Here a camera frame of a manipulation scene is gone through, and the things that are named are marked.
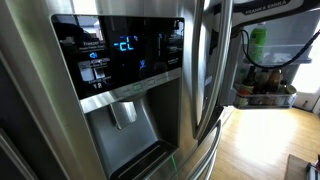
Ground green tea bottle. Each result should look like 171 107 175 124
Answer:
248 21 269 64

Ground clear door bin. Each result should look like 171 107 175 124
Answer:
233 84 298 110

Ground small lidded jar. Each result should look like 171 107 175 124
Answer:
279 79 298 96

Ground dark soy sauce bottle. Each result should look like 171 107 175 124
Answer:
240 65 258 96

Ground cloudy pale bottle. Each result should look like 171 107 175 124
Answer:
254 69 270 95

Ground white door shelf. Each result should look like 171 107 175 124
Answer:
241 43 314 66

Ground orange labelled brown bottle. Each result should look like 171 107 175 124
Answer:
265 65 284 94

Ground steel drawer handle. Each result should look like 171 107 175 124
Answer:
186 119 223 180
199 149 219 180

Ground dark dispenser drip tray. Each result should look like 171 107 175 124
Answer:
109 139 179 180

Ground steel door handle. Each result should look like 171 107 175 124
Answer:
190 0 235 141

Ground brown wooden furniture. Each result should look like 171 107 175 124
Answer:
284 153 320 180

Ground red capped jar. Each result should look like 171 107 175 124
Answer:
237 91 250 108

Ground steel fridge door with dispenser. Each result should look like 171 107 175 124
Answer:
0 0 234 180

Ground steel dispenser paddle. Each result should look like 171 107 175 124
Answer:
109 99 139 130

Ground open fridge door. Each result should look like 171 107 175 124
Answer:
229 6 320 111

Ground black dispenser control panel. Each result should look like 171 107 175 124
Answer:
49 13 185 101

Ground black cable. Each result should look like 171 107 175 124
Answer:
229 28 320 70

